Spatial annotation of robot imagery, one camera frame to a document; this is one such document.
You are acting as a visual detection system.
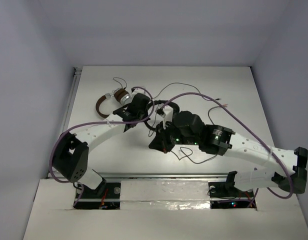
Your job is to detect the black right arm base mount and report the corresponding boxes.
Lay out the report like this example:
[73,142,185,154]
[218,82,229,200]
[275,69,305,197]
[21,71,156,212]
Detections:
[208,171,254,200]

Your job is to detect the thin black brown-headphone cable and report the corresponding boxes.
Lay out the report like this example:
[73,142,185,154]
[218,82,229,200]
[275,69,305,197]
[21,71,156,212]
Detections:
[112,76,127,88]

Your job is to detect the silver foil tape strip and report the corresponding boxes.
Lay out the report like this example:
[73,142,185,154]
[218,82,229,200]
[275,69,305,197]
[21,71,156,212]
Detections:
[119,180,211,211]

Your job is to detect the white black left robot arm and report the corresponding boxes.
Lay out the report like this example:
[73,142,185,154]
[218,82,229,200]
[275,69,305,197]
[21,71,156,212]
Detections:
[49,93,151,197]

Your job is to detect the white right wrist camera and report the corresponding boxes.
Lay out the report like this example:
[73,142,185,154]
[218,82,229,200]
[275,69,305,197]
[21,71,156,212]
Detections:
[156,102,180,129]

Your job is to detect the brown silver headphones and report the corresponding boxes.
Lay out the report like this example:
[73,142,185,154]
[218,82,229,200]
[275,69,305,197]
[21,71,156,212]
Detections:
[95,87,133,119]

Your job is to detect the aluminium table edge rail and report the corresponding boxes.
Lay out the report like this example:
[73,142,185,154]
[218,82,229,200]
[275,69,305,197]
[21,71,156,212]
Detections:
[47,66,83,184]

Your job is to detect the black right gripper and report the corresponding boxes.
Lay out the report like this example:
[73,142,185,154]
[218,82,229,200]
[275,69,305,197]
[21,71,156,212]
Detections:
[148,119,199,154]

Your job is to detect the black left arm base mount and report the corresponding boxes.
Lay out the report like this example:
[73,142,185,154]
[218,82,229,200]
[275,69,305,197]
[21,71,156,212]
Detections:
[75,175,107,199]

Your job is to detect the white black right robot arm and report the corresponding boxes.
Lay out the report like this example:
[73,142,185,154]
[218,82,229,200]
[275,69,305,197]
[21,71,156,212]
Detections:
[148,111,308,197]

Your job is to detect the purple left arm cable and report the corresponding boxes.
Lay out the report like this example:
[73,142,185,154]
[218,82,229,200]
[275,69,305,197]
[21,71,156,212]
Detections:
[48,86,154,208]

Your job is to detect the black headset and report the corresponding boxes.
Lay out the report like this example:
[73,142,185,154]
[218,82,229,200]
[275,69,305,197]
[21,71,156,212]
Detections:
[144,100,167,138]

